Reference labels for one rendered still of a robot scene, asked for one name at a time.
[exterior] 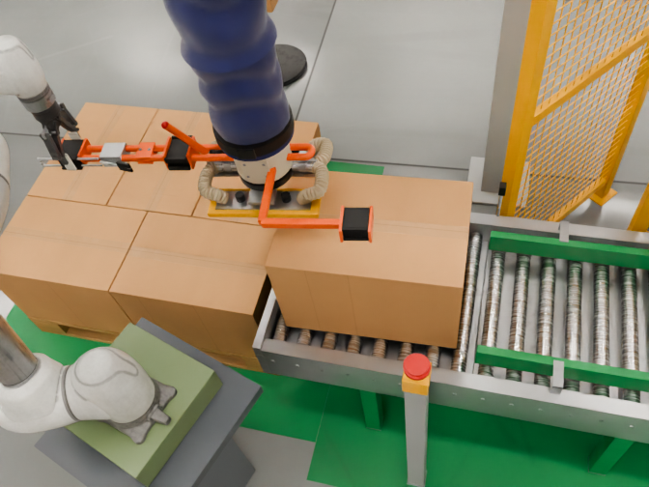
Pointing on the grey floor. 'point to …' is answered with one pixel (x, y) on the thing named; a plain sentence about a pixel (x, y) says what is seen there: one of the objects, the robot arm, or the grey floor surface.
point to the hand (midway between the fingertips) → (72, 153)
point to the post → (416, 427)
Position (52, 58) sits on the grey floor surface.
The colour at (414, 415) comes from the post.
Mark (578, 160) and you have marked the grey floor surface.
